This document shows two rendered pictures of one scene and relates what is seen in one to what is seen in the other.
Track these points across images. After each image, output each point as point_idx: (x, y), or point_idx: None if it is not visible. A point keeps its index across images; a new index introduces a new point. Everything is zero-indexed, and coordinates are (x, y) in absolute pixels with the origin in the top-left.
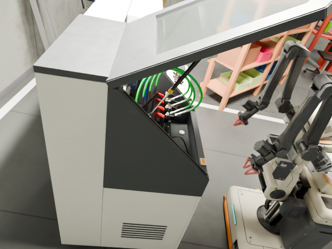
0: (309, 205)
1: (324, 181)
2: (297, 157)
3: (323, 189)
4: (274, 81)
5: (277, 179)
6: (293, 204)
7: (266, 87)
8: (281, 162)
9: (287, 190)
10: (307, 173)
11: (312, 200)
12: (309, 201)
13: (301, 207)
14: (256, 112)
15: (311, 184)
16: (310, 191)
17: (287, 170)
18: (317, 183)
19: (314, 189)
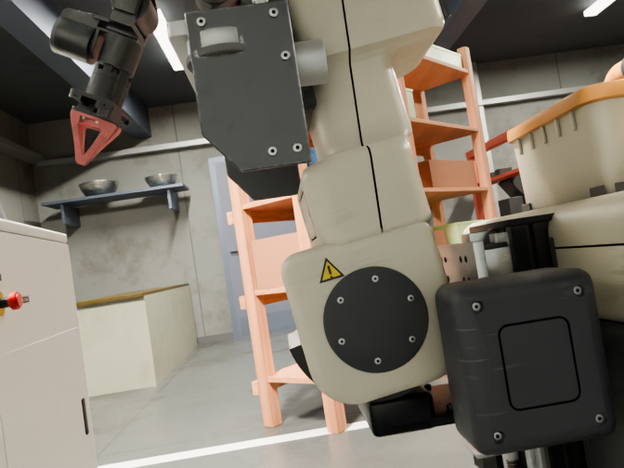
0: (607, 290)
1: (576, 123)
2: (300, 9)
3: (609, 162)
4: None
5: (313, 221)
6: (469, 287)
7: None
8: (196, 22)
9: (413, 259)
10: (518, 214)
11: (595, 235)
12: (591, 271)
13: (538, 285)
14: (125, 47)
15: (548, 210)
16: (561, 226)
17: (269, 70)
18: (573, 182)
19: (571, 202)
